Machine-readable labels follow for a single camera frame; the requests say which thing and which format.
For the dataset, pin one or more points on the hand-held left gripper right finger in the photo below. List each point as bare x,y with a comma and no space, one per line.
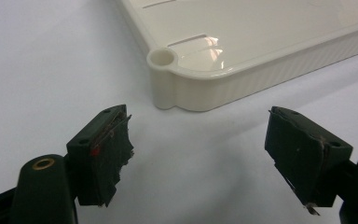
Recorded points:
307,155

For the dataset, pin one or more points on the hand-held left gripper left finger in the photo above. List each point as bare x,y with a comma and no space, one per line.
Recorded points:
99,155

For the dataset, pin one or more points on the cream plastic shelf tray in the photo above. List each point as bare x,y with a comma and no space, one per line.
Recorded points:
261,40

